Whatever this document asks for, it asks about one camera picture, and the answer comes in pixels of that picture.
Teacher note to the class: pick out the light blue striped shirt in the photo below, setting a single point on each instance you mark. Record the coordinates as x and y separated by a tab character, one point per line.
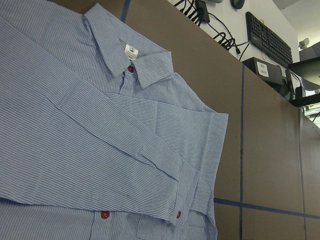
99	138

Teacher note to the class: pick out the black box with label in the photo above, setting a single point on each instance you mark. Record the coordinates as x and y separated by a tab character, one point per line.
270	73

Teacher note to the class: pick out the brown paper table cover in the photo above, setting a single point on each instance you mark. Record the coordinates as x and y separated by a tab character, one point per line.
268	182

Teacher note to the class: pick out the black keyboard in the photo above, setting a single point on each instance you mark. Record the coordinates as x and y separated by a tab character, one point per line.
267	41

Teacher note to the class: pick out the black computer mouse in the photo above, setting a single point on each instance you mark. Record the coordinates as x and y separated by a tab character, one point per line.
237	4

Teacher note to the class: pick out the black monitor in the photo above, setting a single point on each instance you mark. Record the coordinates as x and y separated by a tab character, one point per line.
308	68

